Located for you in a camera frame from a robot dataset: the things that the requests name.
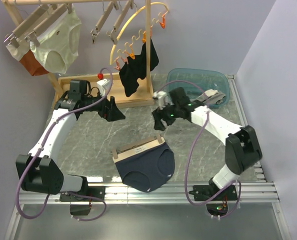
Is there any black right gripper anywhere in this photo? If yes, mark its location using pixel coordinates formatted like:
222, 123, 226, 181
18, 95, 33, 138
151, 100, 180, 133

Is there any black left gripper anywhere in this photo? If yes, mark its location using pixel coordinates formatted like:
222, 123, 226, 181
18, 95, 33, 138
81, 88, 125, 122

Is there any beige clip hanger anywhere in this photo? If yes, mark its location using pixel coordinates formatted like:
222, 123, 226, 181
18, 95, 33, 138
90, 0, 119, 45
112, 133, 166, 163

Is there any navy underwear cream waistband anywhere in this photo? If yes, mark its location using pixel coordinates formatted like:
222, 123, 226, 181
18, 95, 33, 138
115, 142, 175, 193

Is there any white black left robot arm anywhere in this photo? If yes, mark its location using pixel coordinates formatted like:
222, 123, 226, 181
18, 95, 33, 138
15, 78, 126, 201

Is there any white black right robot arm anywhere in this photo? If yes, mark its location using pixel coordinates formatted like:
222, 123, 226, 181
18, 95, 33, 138
152, 87, 263, 204

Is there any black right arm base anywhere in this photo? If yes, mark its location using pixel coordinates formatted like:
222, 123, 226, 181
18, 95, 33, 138
188, 185, 238, 202

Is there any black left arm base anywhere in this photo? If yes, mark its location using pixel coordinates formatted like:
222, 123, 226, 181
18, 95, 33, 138
59, 186, 106, 202

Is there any grey and pink underwear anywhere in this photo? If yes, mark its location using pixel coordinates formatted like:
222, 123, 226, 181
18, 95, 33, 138
195, 89, 226, 105

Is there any yellow curved clip hanger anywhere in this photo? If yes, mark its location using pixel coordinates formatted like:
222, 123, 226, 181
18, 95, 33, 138
108, 1, 170, 71

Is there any cream white hanging underwear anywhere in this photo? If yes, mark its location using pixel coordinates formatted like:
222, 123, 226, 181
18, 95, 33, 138
30, 8, 82, 75

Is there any orange cream hanging underwear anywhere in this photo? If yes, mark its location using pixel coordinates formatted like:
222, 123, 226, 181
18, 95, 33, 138
6, 40, 49, 77

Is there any beige hanging clip hanger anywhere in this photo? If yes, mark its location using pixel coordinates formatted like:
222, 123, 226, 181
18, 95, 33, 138
90, 0, 119, 45

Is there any beige hanger holding underwear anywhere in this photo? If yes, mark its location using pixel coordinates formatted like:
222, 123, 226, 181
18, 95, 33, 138
24, 3, 73, 47

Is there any beige hanger far left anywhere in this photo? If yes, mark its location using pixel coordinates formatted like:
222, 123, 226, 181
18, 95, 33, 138
3, 4, 53, 48

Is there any wooden rack base tray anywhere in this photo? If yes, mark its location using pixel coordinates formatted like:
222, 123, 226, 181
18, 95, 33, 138
58, 72, 155, 109

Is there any teal plastic basin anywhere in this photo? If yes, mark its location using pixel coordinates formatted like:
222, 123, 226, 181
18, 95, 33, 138
166, 68, 230, 109

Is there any wooden rack top bar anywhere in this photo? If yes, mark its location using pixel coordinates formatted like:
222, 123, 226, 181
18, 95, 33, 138
3, 0, 137, 6

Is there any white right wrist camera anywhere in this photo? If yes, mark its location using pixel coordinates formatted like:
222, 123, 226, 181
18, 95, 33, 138
153, 91, 169, 110

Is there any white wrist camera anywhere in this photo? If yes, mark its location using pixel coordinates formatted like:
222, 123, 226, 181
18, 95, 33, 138
153, 91, 169, 110
96, 73, 111, 97

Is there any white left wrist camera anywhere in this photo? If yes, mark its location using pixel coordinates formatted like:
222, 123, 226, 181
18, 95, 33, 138
96, 73, 111, 97

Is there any aluminium mounting rail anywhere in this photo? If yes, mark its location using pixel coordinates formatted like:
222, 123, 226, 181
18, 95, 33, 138
16, 181, 281, 205

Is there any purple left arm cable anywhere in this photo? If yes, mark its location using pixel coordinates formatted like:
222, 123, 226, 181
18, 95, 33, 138
14, 66, 114, 222

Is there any wooden rack right post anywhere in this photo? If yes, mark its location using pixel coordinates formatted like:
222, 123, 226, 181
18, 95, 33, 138
145, 0, 152, 93

